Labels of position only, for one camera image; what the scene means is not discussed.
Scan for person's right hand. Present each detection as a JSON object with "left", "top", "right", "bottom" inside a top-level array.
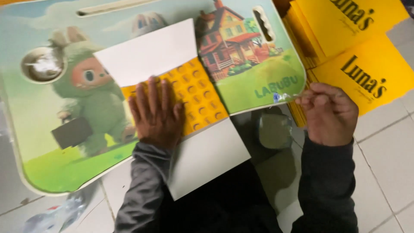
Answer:
[{"left": 295, "top": 82, "right": 359, "bottom": 147}]

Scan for person's black trousers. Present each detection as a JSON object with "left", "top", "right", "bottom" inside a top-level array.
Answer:
[{"left": 155, "top": 160, "right": 283, "bottom": 233}]

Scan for clear tape strip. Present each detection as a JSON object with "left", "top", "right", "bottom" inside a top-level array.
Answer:
[{"left": 271, "top": 92, "right": 300, "bottom": 102}]

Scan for person's left hand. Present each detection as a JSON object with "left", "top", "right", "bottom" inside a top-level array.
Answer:
[{"left": 128, "top": 76, "right": 185, "bottom": 150}]

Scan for yellow white cardboard box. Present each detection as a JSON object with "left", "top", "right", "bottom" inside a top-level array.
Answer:
[{"left": 93, "top": 18, "right": 252, "bottom": 201}]

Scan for clear plastic bag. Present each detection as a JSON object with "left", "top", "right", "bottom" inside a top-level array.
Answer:
[{"left": 22, "top": 184, "right": 99, "bottom": 233}]

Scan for cartoon print lap table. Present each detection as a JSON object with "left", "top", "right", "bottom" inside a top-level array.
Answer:
[{"left": 0, "top": 0, "right": 307, "bottom": 197}]

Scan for stack of yellow printed cartons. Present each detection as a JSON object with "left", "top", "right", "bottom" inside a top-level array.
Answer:
[
  {"left": 282, "top": 0, "right": 411, "bottom": 69},
  {"left": 287, "top": 34, "right": 414, "bottom": 128}
]

